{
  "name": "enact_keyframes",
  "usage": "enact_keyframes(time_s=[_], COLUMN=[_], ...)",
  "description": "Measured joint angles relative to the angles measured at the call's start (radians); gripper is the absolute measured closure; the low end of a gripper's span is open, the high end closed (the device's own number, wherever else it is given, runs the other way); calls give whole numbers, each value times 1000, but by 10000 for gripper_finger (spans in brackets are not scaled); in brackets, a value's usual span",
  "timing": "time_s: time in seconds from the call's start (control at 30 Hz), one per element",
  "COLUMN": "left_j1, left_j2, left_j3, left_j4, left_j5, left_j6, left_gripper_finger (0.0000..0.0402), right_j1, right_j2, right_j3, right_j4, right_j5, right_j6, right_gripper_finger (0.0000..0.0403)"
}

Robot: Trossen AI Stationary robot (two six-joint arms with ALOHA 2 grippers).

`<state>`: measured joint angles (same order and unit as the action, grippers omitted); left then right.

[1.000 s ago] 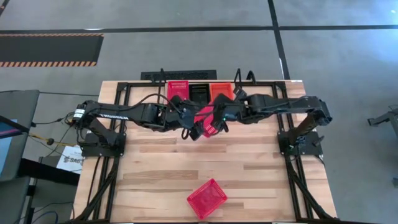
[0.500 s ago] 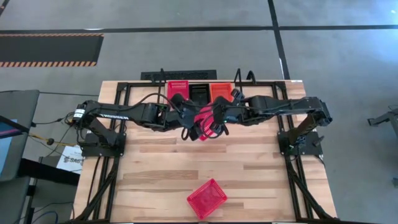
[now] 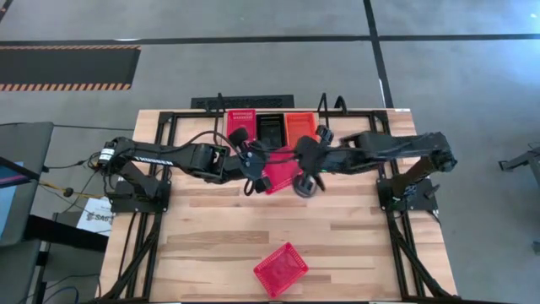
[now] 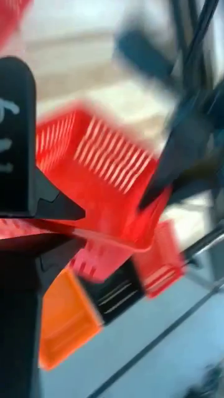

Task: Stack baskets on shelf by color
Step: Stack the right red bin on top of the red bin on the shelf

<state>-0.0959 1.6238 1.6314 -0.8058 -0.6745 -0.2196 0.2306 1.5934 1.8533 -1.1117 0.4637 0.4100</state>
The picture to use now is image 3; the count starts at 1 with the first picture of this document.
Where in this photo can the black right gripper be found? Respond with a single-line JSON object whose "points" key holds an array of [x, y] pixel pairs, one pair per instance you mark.
{"points": [[312, 156]]}

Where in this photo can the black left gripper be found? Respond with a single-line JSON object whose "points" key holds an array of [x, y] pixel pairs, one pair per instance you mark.
{"points": [[253, 164]]}

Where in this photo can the red plastic mesh basket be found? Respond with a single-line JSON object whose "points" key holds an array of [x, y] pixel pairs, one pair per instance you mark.
{"points": [[241, 122], [280, 271], [282, 175]]}

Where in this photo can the orange plastic mesh basket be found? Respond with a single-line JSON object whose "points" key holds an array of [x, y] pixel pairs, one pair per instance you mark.
{"points": [[300, 126]]}

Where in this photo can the black plastic mesh basket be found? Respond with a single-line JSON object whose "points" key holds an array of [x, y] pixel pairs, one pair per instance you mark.
{"points": [[271, 128]]}

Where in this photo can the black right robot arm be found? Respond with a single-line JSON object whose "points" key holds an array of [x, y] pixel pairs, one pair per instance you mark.
{"points": [[392, 145]]}

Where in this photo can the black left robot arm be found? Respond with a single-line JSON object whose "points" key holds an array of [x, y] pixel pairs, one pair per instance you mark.
{"points": [[169, 154]]}

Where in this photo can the white printed paper sheet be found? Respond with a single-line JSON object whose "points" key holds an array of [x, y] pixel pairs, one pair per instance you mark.
{"points": [[97, 219]]}

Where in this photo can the black support beam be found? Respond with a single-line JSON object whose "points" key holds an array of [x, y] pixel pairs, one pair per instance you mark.
{"points": [[63, 232]]}

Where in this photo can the black mat with striped edges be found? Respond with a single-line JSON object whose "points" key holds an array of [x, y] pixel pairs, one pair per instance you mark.
{"points": [[63, 67]]}

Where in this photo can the monitor with blue screen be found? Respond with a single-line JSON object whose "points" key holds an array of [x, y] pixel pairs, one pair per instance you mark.
{"points": [[6, 198]]}

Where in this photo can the wooden shelf with black frame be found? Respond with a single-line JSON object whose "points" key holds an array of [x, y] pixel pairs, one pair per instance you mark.
{"points": [[223, 126]]}

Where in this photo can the black metal table frame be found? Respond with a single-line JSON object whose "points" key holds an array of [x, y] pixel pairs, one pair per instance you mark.
{"points": [[363, 113]]}

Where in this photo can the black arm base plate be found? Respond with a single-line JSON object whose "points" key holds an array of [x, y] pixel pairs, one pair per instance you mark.
{"points": [[126, 205], [422, 202]]}

